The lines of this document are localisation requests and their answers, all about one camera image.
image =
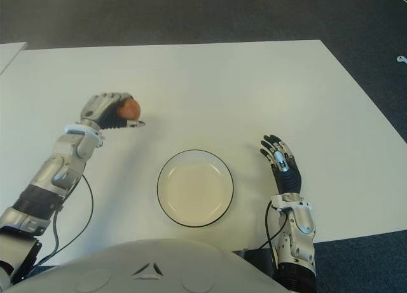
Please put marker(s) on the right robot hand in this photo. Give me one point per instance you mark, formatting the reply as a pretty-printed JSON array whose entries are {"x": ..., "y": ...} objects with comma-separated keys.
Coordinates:
[{"x": 289, "y": 178}]

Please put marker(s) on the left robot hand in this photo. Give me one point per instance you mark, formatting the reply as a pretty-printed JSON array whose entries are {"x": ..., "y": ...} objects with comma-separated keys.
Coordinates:
[{"x": 98, "y": 110}]

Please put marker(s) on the red yellow apple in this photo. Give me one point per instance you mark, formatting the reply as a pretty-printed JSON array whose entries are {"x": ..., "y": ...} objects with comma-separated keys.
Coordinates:
[{"x": 132, "y": 110}]

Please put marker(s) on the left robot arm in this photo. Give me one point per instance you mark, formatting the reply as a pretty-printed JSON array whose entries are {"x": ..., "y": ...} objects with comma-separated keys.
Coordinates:
[{"x": 66, "y": 166}]

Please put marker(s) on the white plate with black rim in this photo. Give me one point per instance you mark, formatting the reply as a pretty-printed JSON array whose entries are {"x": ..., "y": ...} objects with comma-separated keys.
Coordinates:
[{"x": 195, "y": 191}]

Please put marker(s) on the small white earbud-like object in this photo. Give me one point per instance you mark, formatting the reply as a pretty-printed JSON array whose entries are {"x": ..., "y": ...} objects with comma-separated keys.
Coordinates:
[{"x": 402, "y": 59}]

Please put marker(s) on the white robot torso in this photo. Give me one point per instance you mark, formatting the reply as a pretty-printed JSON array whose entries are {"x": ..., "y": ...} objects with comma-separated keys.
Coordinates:
[{"x": 143, "y": 274}]

